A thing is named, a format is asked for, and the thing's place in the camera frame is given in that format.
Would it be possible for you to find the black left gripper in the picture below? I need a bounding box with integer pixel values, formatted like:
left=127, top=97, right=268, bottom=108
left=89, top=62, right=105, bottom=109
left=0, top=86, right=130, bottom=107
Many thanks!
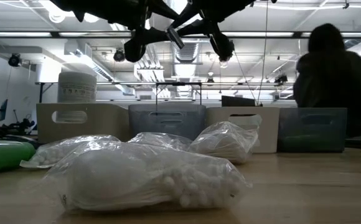
left=105, top=0, right=181, bottom=44

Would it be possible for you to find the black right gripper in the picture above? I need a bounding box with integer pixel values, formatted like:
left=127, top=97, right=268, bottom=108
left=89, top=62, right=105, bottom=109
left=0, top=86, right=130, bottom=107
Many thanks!
left=169, top=0, right=256, bottom=37

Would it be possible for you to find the clear bag of cotton swabs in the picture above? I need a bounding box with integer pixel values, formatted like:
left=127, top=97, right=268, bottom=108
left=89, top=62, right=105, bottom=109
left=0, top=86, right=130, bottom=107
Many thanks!
left=42, top=140, right=253, bottom=212
left=19, top=132, right=194, bottom=169
left=188, top=121, right=260, bottom=165

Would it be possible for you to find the green shampoo bottle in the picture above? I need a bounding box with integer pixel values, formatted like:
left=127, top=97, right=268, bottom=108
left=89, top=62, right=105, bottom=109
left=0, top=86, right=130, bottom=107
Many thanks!
left=0, top=139, right=36, bottom=175

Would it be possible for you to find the black ceiling spotlight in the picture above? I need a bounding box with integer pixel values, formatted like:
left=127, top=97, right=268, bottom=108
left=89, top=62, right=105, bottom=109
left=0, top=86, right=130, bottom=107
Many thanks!
left=113, top=49, right=126, bottom=62
left=8, top=53, right=22, bottom=68

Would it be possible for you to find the black metal stand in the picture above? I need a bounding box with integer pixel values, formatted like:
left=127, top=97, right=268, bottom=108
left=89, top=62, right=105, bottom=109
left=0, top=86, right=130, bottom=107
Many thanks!
left=154, top=82, right=203, bottom=106

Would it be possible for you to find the dark computer monitor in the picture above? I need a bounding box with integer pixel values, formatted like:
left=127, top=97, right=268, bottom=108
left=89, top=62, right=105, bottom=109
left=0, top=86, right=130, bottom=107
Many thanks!
left=221, top=95, right=256, bottom=108

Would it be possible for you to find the brown translucent plastic bin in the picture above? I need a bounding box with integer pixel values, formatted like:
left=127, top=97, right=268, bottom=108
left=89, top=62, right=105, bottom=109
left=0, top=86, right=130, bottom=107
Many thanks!
left=276, top=107, right=349, bottom=153
left=128, top=104, right=207, bottom=141

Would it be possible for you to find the white cylindrical wipes canister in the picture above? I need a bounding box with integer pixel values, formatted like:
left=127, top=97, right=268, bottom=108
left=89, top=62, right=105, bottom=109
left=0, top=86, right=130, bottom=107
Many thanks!
left=57, top=71, right=98, bottom=104

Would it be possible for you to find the light grey plastic bin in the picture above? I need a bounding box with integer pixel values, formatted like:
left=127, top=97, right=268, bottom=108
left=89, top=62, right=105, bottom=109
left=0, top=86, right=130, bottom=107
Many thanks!
left=36, top=103, right=131, bottom=144

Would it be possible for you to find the white plastic bin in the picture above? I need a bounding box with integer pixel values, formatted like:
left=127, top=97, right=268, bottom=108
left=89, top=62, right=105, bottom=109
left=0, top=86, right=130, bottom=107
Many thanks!
left=205, top=106, right=281, bottom=154

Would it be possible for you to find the long background table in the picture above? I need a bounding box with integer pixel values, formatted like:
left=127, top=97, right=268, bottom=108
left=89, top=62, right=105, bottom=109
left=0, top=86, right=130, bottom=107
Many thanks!
left=34, top=81, right=295, bottom=103

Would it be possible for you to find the person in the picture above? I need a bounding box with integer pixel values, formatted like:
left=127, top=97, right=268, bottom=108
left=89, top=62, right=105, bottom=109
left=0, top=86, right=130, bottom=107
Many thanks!
left=293, top=23, right=361, bottom=139

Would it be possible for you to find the dark background equipment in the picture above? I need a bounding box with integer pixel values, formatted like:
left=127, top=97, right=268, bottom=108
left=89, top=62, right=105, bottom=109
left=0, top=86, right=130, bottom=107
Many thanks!
left=0, top=99, right=37, bottom=138

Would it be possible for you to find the ribbed ventilation duct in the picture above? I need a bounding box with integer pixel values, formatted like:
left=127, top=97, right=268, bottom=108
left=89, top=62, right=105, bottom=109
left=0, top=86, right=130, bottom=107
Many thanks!
left=174, top=42, right=200, bottom=63

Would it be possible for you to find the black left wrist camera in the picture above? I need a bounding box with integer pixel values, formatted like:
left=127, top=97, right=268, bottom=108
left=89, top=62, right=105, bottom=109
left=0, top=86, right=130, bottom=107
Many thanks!
left=123, top=29, right=148, bottom=63

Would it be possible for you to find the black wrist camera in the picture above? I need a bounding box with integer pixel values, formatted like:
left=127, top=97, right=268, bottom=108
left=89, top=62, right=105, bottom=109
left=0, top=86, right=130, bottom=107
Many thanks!
left=210, top=30, right=235, bottom=62
left=123, top=29, right=148, bottom=63

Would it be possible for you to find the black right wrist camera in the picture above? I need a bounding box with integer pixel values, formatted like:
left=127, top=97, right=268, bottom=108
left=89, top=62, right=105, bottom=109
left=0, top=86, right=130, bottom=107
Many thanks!
left=210, top=30, right=235, bottom=62

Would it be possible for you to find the thin black hanging cable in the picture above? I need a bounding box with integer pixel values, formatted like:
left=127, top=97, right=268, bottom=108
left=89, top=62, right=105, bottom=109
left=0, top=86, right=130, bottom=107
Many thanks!
left=263, top=0, right=268, bottom=105

